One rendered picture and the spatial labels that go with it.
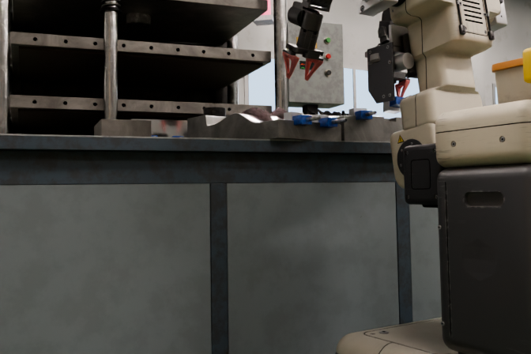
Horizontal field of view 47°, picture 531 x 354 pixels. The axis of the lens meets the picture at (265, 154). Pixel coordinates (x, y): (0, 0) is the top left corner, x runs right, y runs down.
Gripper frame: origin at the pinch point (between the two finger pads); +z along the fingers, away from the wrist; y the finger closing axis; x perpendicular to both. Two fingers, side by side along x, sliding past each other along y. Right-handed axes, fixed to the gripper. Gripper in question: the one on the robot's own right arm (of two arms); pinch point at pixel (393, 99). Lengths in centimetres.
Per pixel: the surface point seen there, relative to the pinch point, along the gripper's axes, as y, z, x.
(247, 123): 54, 16, 1
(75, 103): 100, -3, -76
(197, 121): 63, 11, -25
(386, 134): 5.9, 14.4, 4.3
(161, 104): 65, -7, -75
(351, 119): 19.4, 11.1, 4.6
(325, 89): -14, -27, -79
